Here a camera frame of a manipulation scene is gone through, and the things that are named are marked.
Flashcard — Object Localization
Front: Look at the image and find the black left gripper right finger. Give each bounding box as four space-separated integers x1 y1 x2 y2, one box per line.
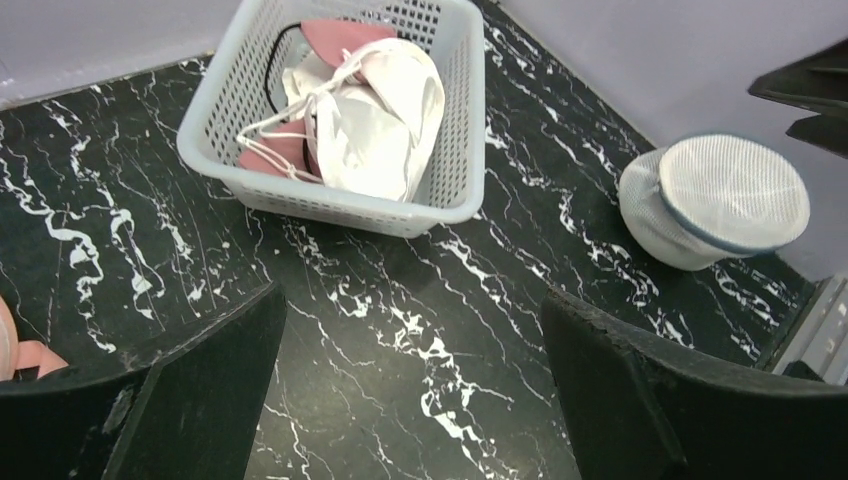
540 288 847 479

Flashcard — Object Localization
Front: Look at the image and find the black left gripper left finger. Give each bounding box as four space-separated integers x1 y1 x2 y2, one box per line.
1 283 287 479

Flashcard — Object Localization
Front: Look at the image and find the white mesh laundry bag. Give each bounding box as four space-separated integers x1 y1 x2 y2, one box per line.
618 133 811 271

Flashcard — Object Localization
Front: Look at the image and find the pink bra in basket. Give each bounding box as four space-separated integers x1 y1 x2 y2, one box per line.
237 18 398 183

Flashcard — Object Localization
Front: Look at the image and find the white crumpled cloth bag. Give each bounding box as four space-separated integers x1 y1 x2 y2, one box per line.
236 37 446 203

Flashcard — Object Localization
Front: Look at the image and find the white plastic laundry basket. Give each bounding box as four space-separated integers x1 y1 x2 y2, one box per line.
177 1 485 238

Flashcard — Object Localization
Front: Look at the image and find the white orange cylindrical container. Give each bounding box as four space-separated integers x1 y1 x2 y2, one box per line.
1 299 69 382

